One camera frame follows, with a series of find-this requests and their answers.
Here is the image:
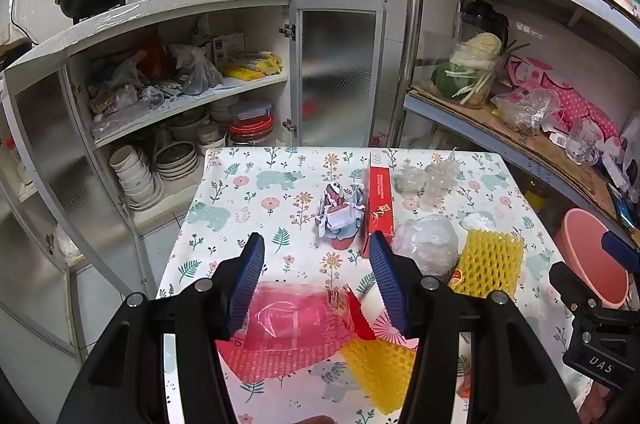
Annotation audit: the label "frosted glass cabinet door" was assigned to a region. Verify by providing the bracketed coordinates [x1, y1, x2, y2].
[289, 0, 388, 149]
[0, 62, 157, 305]

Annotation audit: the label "tall clear wrap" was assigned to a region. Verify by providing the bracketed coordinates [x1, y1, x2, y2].
[424, 148, 462, 211]

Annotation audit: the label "white plastic wrap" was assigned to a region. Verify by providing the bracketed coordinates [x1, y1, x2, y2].
[461, 210, 497, 233]

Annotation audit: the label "bagged dry goods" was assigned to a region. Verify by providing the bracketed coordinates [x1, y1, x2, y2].
[89, 84, 138, 115]

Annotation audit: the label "yellow packets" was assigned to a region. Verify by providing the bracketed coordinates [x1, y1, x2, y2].
[220, 52, 285, 82]

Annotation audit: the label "green onions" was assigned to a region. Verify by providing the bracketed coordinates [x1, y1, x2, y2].
[450, 42, 531, 105]

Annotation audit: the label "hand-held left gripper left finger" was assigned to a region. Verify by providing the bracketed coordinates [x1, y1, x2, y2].
[57, 231, 266, 424]

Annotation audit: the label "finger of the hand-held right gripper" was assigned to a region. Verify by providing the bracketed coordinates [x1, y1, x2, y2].
[548, 261, 640, 391]
[601, 231, 640, 273]

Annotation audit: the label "clear bag with dried goods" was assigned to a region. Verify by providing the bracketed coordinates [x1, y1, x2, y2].
[492, 85, 562, 135]

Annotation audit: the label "stack of white bowls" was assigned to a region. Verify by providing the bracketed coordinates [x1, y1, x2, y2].
[109, 145, 163, 211]

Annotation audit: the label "stack of patterned plates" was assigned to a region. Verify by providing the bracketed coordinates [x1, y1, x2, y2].
[152, 141, 199, 181]

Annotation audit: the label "white printed box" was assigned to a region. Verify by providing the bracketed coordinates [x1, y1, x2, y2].
[212, 32, 247, 65]

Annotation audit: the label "grey plastic bag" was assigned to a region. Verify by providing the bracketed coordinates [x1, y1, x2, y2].
[102, 51, 149, 92]

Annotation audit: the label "clear bag dark contents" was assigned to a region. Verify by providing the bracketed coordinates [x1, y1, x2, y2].
[170, 44, 224, 97]

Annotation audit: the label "smartphone with lit screen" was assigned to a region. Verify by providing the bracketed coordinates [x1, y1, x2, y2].
[606, 182, 639, 231]

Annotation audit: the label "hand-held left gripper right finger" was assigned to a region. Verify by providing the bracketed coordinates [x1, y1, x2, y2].
[367, 230, 583, 424]

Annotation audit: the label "white plastic bag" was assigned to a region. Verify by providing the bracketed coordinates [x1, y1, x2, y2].
[619, 114, 640, 205]

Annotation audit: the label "napa cabbage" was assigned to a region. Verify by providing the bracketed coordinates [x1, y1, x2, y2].
[452, 32, 502, 69]

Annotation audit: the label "yellow foam net red label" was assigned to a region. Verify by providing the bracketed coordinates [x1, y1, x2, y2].
[451, 229, 526, 303]

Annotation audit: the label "crumpled paper wrapper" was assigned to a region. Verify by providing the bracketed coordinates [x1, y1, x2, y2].
[314, 183, 370, 251]

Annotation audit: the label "cardboard sheet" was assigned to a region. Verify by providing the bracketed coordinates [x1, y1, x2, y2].
[409, 88, 621, 221]

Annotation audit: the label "pink floral packet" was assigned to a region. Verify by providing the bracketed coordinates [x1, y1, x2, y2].
[345, 286, 420, 351]

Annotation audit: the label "green squash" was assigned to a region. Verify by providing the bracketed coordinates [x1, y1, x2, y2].
[431, 62, 467, 98]

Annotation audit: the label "red plastic bag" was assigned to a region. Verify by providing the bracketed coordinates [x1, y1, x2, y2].
[136, 36, 177, 79]

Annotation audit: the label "metal shelving rack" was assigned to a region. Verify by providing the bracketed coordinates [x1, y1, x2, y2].
[390, 0, 640, 255]

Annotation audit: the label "red carton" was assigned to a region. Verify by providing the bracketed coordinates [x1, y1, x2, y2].
[361, 151, 397, 255]

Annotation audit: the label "white ceramic pot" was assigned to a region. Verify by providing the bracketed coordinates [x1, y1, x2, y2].
[196, 124, 227, 149]

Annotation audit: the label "red lidded food containers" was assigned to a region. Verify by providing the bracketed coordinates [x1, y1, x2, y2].
[227, 100, 275, 145]

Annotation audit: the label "glass mug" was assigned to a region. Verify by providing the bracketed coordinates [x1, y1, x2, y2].
[565, 119, 602, 165]

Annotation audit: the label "pink bucket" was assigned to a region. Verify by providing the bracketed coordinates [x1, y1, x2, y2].
[554, 208, 632, 311]

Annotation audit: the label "small crumpled clear film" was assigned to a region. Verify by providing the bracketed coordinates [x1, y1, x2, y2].
[394, 163, 427, 195]

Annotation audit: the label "floral bear print tablecloth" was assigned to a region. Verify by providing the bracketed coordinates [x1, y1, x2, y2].
[155, 146, 591, 424]

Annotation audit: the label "pink polka dot cloth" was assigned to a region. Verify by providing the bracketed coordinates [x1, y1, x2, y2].
[506, 56, 622, 145]

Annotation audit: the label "large clear plastic bag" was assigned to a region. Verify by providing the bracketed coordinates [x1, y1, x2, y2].
[390, 214, 461, 279]

